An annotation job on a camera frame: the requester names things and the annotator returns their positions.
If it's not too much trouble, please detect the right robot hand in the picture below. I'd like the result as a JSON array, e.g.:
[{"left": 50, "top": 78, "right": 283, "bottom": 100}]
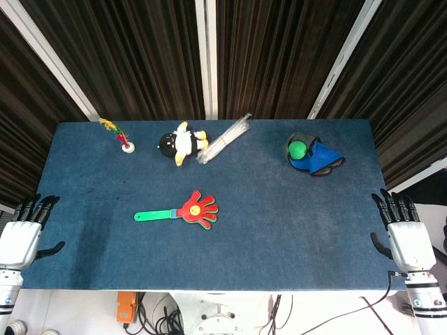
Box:
[{"left": 369, "top": 188, "right": 437, "bottom": 274}]

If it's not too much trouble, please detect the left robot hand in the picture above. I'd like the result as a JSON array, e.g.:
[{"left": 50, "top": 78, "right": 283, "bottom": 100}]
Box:
[{"left": 0, "top": 193, "right": 66, "bottom": 272}]

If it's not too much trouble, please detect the hand clapper toy green handle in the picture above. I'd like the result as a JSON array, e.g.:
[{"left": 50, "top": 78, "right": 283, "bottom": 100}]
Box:
[{"left": 133, "top": 190, "right": 219, "bottom": 231}]

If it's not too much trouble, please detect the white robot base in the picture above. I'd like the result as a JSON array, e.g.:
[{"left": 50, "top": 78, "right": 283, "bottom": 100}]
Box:
[{"left": 170, "top": 292, "right": 273, "bottom": 335}]

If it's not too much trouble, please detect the dark thin rod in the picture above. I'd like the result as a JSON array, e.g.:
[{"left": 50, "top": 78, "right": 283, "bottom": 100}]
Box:
[{"left": 361, "top": 296, "right": 395, "bottom": 335}]

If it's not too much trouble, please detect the blue catch pad, green ball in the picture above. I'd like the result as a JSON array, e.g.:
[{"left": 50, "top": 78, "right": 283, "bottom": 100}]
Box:
[{"left": 283, "top": 132, "right": 346, "bottom": 177}]

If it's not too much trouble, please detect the orange control box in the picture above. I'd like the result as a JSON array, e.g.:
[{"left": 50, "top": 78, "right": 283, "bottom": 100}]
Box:
[{"left": 117, "top": 291, "right": 137, "bottom": 324}]

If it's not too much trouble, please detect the colourful feather shuttlecock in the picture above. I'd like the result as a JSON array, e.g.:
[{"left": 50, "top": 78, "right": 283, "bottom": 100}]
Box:
[{"left": 98, "top": 117, "right": 136, "bottom": 154}]

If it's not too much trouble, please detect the green ball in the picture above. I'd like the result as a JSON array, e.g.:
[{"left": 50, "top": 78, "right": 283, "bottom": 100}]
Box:
[{"left": 288, "top": 140, "right": 308, "bottom": 160}]

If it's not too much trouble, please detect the penguin plush toy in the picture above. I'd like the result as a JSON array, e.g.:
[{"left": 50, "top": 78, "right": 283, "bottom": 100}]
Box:
[{"left": 157, "top": 121, "right": 210, "bottom": 168}]

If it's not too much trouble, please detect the bundle of clear straws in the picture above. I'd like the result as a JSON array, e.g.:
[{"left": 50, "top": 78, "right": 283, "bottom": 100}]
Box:
[{"left": 195, "top": 112, "right": 253, "bottom": 165}]

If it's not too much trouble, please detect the dark brown pleated curtain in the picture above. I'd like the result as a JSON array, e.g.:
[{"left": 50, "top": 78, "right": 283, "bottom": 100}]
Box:
[{"left": 0, "top": 0, "right": 447, "bottom": 207}]

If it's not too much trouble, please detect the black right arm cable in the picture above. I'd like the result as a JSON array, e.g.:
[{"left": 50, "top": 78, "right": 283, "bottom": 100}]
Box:
[{"left": 302, "top": 270, "right": 408, "bottom": 335}]

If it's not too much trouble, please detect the thin black cable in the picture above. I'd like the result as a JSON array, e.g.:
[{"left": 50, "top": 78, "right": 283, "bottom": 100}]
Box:
[{"left": 261, "top": 295, "right": 294, "bottom": 335}]

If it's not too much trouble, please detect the black cable tangle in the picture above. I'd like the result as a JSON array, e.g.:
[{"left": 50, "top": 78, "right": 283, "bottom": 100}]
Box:
[{"left": 135, "top": 292, "right": 185, "bottom": 335}]

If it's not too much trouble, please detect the white frame post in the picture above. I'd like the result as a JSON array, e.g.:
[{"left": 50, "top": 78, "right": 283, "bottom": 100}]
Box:
[
  {"left": 0, "top": 0, "right": 98, "bottom": 121},
  {"left": 194, "top": 0, "right": 219, "bottom": 120},
  {"left": 307, "top": 0, "right": 383, "bottom": 120}
]

